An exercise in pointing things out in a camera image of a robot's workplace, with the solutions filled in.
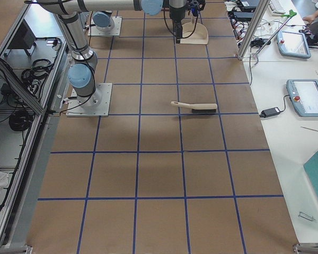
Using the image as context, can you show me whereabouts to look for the far blue teach pendant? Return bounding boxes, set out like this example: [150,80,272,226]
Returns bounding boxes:
[277,31,311,59]

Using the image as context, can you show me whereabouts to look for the near blue teach pendant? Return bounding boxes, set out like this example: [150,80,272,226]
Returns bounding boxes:
[286,79,318,117]

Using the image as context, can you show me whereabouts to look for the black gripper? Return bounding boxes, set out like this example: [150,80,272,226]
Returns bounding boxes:
[169,5,186,43]

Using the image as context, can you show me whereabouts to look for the metal wire clip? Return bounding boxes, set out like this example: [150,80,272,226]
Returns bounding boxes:
[298,211,316,222]

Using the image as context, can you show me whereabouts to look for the green handled reacher tool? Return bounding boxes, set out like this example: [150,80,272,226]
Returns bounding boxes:
[250,10,297,66]

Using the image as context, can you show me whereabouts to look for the beige hand brush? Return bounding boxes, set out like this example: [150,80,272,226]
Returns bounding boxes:
[170,101,218,113]

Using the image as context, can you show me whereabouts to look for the black power adapter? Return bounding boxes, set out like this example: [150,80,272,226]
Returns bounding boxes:
[259,107,281,118]

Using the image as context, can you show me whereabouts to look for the blue teach pendant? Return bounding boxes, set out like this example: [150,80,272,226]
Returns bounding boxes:
[286,79,318,117]
[277,31,311,59]

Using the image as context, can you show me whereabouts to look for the black monitor on floor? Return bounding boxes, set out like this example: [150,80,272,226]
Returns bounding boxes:
[8,20,36,57]

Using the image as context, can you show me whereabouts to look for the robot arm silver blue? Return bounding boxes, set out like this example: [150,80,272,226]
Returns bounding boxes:
[92,11,114,31]
[24,1,188,64]

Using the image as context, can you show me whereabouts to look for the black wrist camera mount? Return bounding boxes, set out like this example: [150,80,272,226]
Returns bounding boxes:
[187,0,206,17]

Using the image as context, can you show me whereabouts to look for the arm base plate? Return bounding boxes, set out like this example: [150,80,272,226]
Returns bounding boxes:
[87,16,122,37]
[66,83,112,117]

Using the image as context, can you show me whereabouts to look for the beige plastic dustpan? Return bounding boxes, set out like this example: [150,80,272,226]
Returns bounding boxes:
[180,15,208,45]

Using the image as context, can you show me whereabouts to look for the aluminium frame post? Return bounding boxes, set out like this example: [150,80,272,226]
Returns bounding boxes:
[237,0,269,60]

